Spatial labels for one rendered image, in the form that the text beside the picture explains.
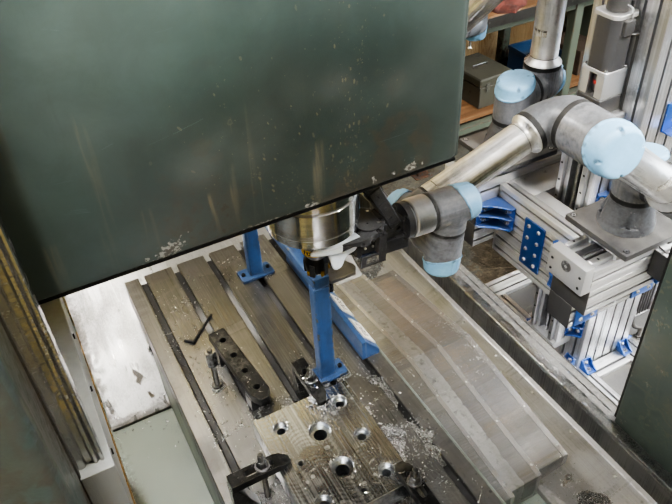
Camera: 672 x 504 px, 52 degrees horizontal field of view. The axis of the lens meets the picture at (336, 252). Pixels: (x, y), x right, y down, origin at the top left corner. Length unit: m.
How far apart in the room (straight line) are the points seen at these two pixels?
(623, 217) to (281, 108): 1.25
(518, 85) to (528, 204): 0.36
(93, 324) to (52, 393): 1.30
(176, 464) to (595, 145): 1.31
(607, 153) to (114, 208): 0.96
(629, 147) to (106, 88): 1.03
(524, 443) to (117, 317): 1.22
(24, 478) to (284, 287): 1.26
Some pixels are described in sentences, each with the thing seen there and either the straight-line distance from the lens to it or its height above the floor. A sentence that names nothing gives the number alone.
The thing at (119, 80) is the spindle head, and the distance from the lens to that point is 0.81.
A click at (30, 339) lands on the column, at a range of 0.85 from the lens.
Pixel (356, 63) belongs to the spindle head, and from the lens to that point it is 0.92.
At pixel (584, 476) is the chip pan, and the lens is 1.91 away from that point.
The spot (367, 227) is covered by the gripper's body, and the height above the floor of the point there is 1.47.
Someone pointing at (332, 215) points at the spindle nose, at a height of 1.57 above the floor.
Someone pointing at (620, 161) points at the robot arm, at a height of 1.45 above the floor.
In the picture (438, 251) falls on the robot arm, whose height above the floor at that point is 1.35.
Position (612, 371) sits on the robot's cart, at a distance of 2.76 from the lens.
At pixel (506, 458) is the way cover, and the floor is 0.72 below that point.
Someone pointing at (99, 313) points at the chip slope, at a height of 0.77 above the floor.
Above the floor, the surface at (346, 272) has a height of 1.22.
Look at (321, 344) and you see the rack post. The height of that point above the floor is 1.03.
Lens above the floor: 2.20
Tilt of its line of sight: 39 degrees down
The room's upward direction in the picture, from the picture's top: 3 degrees counter-clockwise
